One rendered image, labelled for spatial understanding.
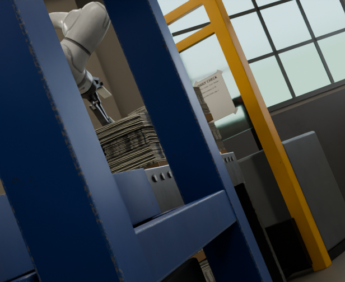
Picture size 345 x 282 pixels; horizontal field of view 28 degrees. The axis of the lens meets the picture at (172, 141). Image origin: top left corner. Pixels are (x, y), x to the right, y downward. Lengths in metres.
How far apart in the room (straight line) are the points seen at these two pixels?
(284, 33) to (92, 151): 6.26
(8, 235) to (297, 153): 3.84
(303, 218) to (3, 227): 3.60
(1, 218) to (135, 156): 1.56
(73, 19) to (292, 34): 4.79
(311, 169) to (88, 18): 2.65
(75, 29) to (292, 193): 2.34
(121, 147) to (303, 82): 4.62
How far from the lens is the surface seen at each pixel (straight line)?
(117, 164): 2.36
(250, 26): 6.78
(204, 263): 3.67
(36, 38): 0.69
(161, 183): 1.60
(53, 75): 0.68
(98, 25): 2.30
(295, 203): 4.31
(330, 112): 6.91
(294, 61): 6.87
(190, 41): 4.53
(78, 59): 2.27
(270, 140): 4.30
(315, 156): 4.77
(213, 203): 1.10
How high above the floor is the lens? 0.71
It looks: 5 degrees up
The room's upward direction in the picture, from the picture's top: 22 degrees counter-clockwise
